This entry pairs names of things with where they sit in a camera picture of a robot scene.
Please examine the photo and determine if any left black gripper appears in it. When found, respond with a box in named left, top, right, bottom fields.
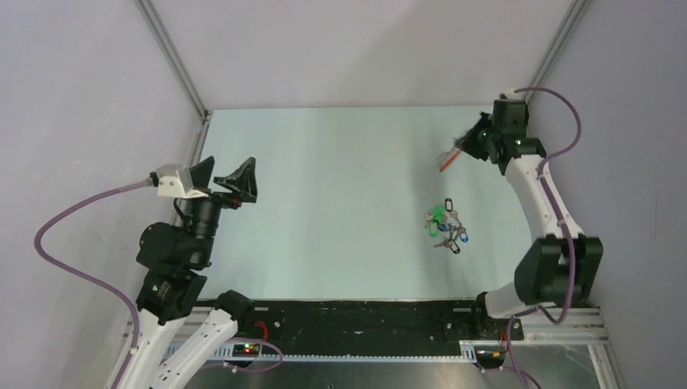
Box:
left=184, top=155, right=258, bottom=264

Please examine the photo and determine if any red keyring with rings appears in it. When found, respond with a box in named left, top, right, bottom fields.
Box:
left=437, top=136, right=465, bottom=173

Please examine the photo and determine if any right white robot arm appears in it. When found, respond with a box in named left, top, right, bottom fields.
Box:
left=459, top=95, right=604, bottom=339

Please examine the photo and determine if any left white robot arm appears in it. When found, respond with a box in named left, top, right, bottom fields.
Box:
left=105, top=157, right=258, bottom=388

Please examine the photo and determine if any bunch of tagged keys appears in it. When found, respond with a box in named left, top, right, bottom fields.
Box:
left=424, top=198, right=469, bottom=254

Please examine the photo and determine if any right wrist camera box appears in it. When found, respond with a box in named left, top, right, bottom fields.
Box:
left=499, top=88, right=527, bottom=100

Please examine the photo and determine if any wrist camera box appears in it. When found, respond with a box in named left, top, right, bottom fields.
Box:
left=499, top=88, right=527, bottom=100
left=155, top=164, right=194, bottom=199

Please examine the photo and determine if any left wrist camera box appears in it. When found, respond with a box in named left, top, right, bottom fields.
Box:
left=155, top=164, right=194, bottom=199

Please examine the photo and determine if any right aluminium frame post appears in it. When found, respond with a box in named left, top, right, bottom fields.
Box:
left=528, top=0, right=592, bottom=88

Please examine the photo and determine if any aluminium frame post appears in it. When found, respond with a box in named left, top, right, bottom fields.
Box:
left=528, top=0, right=592, bottom=88
left=134, top=0, right=209, bottom=123

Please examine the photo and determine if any left aluminium frame post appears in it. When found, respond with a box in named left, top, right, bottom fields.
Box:
left=134, top=0, right=209, bottom=123

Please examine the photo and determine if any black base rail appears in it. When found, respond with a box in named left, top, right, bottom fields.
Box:
left=238, top=300, right=524, bottom=357

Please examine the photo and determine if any white slotted cable duct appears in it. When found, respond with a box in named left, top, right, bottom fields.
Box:
left=164, top=343, right=479, bottom=365

